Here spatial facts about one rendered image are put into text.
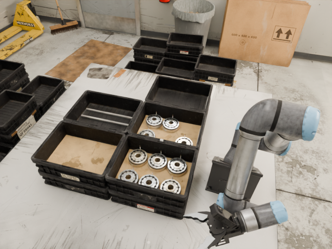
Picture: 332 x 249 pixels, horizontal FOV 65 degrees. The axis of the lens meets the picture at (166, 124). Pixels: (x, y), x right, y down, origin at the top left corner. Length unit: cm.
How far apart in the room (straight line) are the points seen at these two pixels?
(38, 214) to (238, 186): 101
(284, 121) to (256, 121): 9
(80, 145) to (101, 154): 15
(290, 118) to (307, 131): 7
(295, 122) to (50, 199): 124
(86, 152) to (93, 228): 40
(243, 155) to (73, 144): 98
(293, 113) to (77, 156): 110
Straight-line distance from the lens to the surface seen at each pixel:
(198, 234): 138
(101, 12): 471
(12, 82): 285
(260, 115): 94
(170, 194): 120
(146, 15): 442
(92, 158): 149
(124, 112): 172
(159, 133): 157
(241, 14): 396
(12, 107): 258
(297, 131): 96
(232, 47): 404
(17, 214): 159
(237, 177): 102
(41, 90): 288
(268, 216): 99
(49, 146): 155
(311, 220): 249
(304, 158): 287
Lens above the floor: 197
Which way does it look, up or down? 44 degrees down
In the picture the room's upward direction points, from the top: 2 degrees clockwise
